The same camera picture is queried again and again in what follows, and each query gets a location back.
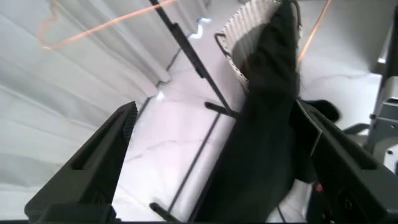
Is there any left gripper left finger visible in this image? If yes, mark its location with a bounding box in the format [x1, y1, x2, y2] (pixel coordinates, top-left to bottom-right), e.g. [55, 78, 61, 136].
[24, 101, 139, 223]

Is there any black clothes rack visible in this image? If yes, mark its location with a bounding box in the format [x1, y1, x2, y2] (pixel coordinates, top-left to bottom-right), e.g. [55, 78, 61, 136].
[148, 0, 241, 223]

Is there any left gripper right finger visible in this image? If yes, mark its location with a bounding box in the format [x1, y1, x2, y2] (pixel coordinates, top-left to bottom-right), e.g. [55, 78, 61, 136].
[295, 99, 398, 224]

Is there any black t-shirt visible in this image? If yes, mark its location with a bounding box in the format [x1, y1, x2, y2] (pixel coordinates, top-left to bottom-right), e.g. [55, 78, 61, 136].
[194, 0, 341, 223]

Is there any pink clothes hanger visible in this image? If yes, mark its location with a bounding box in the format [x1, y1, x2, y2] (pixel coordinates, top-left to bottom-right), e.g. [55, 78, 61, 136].
[36, 0, 178, 51]
[297, 0, 333, 62]

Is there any white curtain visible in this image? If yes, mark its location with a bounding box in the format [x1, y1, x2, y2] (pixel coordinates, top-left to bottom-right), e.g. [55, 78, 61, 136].
[0, 0, 212, 195]

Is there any white laundry basket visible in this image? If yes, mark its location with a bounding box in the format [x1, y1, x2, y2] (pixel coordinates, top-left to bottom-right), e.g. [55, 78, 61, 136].
[214, 0, 303, 91]

